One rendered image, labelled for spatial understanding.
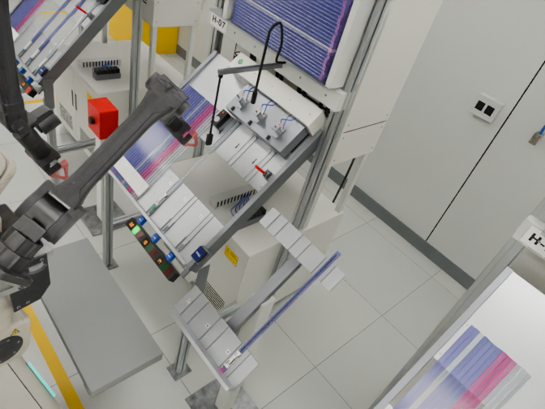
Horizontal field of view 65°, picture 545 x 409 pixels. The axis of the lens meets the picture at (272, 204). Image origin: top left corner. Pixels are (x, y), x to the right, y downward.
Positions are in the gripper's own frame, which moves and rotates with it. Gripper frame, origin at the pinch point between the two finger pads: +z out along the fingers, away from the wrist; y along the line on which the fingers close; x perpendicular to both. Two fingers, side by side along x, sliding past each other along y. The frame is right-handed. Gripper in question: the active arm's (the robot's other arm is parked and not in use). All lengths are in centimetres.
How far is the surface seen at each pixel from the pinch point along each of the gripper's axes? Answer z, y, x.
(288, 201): 71, -14, -12
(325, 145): 16, -36, -34
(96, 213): 76, 77, 74
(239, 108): 7.9, -1.0, -22.1
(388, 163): 170, 0, -87
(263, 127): 8.5, -15.1, -22.4
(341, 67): -9, -33, -51
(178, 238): 13.7, -19.6, 30.2
